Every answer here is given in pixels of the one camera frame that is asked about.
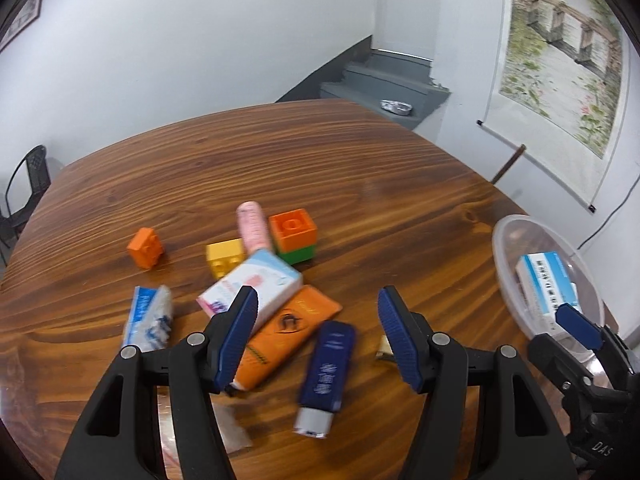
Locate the wooden chair back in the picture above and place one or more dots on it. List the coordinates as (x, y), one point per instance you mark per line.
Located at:
(507, 164)

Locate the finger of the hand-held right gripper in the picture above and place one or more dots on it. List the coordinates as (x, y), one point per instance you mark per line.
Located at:
(580, 324)

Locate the large orange toy brick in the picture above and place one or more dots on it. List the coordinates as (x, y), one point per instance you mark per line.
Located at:
(295, 230)

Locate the crumpled foil tray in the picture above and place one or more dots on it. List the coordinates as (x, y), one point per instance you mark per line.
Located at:
(396, 108)

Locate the black metal chair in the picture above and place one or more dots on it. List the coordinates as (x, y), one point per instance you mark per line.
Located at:
(36, 170)

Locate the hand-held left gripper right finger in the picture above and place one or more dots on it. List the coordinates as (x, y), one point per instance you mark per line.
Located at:
(397, 330)

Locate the white and pink box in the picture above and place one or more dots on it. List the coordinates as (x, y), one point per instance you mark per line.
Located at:
(260, 280)

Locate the pink tube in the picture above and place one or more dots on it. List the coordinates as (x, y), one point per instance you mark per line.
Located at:
(252, 227)

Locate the hanging scroll painting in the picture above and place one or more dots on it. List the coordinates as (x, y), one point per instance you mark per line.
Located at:
(560, 45)

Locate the yellow toy brick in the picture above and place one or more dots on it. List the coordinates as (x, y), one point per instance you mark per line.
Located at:
(225, 257)

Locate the blue and white medicine box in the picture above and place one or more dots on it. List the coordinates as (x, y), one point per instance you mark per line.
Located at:
(545, 285)

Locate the grey stairs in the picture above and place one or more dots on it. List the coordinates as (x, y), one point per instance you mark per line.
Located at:
(380, 80)

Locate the small orange toy brick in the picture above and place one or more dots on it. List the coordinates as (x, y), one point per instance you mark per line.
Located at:
(146, 249)

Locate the clear plastic packet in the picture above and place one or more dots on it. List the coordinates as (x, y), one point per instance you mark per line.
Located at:
(232, 430)

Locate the small gold item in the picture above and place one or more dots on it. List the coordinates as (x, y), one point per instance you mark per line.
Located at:
(384, 347)

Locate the clear plastic container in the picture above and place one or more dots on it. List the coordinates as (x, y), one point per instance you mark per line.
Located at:
(520, 240)

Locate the orange tube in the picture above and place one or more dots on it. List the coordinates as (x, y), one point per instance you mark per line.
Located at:
(290, 325)

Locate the green toy brick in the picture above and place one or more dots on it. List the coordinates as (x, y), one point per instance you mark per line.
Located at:
(300, 255)

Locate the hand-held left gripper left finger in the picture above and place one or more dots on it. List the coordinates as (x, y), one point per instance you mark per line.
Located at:
(240, 330)

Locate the blue and white tissue packet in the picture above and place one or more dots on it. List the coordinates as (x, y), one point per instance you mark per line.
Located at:
(147, 317)

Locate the dark blue tube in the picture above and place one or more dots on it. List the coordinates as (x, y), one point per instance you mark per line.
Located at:
(327, 370)

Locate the framed wall picture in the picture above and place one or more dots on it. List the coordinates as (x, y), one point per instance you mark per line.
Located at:
(25, 17)

